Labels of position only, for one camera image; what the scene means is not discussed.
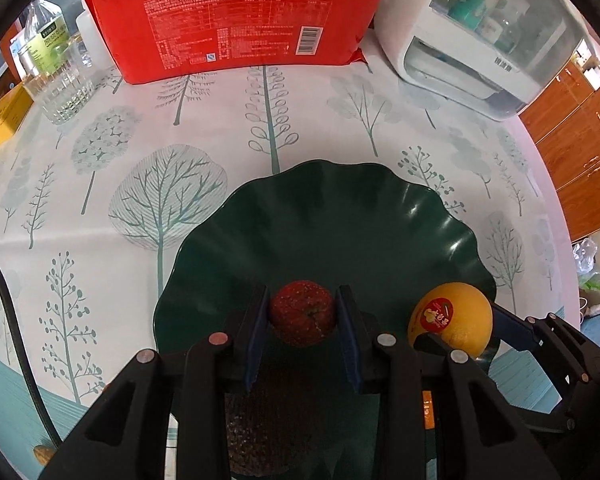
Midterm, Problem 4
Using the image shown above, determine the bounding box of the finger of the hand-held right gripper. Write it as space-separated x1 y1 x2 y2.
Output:
412 332 453 361
482 302 600 428

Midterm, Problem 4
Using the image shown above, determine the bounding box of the red lychee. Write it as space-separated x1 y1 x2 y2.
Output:
269 281 338 346

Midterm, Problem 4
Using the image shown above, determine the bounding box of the clear ribbed glass tumbler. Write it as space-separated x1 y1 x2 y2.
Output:
17 40 97 126

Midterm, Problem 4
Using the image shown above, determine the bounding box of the clear plastic bag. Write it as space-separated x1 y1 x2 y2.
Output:
572 237 600 291

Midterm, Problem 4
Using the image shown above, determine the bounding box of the brown wooden cabinet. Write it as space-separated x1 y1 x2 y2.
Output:
520 55 600 241

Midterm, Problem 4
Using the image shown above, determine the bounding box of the clear plastic bottle green label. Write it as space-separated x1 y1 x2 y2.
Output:
17 0 93 86

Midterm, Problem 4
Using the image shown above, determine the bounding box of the tree-printed tablecloth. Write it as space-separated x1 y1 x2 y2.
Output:
0 52 588 480

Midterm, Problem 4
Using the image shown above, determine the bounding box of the black cable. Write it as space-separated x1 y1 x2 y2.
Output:
0 245 63 448

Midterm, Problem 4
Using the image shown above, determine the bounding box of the orange with red sticker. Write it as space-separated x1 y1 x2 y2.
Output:
407 282 495 361

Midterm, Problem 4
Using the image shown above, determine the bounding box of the white countertop sterilizer appliance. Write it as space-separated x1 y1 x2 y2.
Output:
375 0 600 121

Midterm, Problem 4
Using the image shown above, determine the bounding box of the dark green wavy plate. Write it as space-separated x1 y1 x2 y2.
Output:
153 159 498 480

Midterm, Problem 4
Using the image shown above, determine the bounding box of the red paper cup package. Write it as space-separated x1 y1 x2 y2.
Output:
81 0 395 86

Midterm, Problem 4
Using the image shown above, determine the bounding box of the brown fuzzy round fruit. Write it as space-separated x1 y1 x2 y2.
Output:
224 355 306 478

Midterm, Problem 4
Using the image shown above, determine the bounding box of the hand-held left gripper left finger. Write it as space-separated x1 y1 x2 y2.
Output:
37 285 271 480

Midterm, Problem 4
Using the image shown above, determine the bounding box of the white squeeze bottle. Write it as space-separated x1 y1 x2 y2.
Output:
75 7 101 61

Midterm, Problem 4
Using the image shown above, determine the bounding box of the yellow cardboard box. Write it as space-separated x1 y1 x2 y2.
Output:
0 82 33 156

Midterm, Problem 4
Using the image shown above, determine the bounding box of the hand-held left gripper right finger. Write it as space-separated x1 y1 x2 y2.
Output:
336 285 561 480

